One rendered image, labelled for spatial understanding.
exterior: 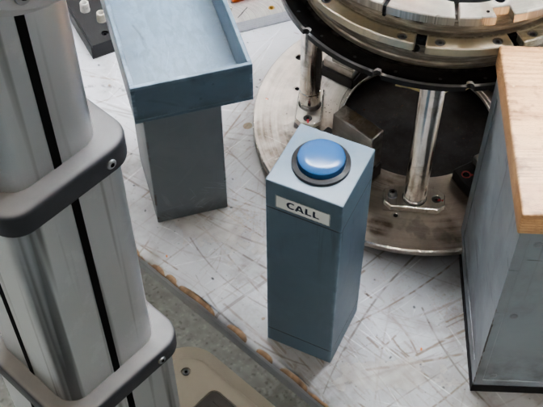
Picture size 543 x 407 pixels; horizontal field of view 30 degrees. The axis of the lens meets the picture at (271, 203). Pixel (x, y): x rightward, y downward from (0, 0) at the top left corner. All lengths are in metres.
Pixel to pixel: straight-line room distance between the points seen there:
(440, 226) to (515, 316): 0.22
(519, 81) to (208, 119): 0.32
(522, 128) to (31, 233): 0.41
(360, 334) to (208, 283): 0.17
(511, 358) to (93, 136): 0.48
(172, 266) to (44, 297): 0.38
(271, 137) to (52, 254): 0.52
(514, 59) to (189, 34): 0.30
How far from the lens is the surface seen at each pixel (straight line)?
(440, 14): 0.90
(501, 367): 1.00
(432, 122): 1.01
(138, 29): 0.98
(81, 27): 1.34
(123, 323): 0.83
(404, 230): 1.10
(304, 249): 0.89
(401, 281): 1.09
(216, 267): 1.09
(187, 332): 1.97
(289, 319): 0.99
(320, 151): 0.84
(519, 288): 0.88
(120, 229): 0.75
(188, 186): 1.10
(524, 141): 0.84
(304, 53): 1.14
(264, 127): 1.19
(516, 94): 0.88
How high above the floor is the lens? 1.68
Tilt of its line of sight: 52 degrees down
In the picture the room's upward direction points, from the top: straight up
